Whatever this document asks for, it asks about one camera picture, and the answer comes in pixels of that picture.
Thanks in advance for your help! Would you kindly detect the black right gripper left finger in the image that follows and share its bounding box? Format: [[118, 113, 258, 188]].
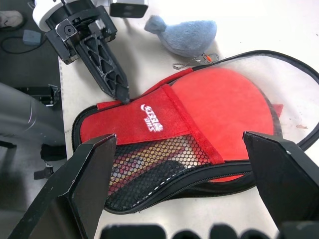
[[7, 133, 118, 239]]

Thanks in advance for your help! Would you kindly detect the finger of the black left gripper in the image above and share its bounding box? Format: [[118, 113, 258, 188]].
[[81, 34, 131, 104], [74, 45, 118, 101]]

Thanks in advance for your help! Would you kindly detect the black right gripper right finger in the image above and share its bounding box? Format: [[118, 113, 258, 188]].
[[242, 131, 319, 226]]

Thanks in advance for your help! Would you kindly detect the red black paddle case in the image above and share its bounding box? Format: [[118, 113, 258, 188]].
[[72, 49, 319, 215]]

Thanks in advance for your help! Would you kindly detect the blue-grey foot pedal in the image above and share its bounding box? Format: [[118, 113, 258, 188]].
[[22, 29, 42, 46]]

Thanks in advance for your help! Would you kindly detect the grey shoe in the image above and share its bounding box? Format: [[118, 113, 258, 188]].
[[0, 10, 25, 28]]

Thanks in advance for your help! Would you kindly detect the silver robot body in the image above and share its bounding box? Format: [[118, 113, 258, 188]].
[[0, 82, 66, 148]]

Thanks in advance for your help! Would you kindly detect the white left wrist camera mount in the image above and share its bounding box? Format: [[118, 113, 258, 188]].
[[32, 0, 151, 33]]

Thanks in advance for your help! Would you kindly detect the black strap clamp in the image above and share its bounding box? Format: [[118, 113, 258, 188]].
[[33, 143, 67, 181]]

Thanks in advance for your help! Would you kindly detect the black metal bracket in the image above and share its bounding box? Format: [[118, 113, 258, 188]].
[[15, 84, 62, 108]]

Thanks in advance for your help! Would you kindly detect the black pedal cable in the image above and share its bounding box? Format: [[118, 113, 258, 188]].
[[0, 36, 46, 54]]

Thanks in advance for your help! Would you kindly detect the blue plush toy keychain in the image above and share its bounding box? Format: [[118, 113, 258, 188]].
[[144, 14, 220, 72]]

